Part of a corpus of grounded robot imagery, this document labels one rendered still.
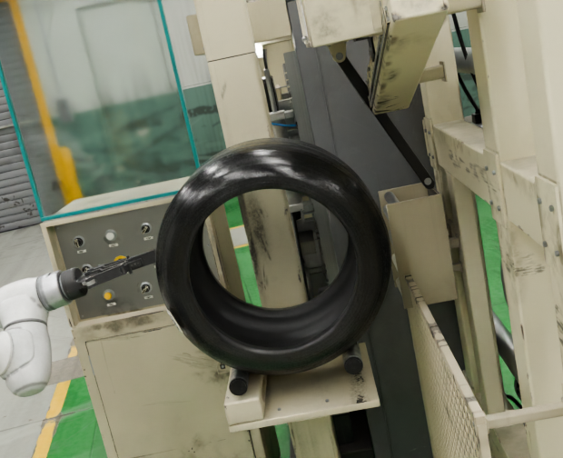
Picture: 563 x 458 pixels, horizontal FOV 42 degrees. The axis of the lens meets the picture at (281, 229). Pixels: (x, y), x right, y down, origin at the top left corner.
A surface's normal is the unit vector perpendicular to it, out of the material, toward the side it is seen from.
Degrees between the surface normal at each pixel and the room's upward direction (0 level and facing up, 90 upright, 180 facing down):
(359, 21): 90
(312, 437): 90
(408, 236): 90
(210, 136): 90
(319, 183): 82
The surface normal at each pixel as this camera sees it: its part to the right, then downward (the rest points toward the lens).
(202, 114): 0.15, 0.20
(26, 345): 0.58, -0.50
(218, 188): -0.11, 0.08
